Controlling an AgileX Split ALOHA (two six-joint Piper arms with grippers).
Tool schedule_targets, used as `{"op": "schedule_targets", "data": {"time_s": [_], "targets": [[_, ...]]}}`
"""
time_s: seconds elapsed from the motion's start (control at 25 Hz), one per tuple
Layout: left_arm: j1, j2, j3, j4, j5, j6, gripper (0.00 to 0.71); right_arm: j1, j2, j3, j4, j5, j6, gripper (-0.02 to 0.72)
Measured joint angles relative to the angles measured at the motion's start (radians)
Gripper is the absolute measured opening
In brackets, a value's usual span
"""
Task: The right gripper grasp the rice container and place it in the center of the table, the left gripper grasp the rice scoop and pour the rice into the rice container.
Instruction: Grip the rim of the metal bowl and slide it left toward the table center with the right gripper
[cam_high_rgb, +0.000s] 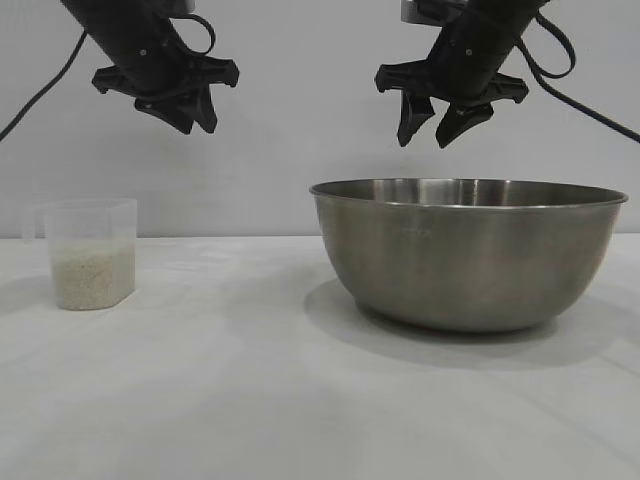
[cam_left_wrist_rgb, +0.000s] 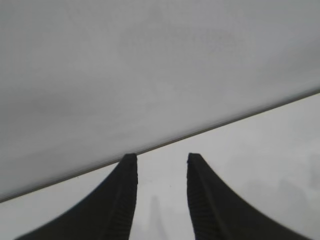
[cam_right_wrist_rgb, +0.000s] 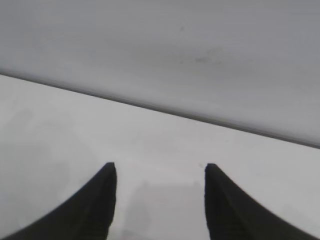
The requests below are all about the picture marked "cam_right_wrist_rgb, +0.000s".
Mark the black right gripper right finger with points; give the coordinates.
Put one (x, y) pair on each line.
(230, 215)

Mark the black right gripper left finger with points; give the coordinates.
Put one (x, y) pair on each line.
(95, 212)

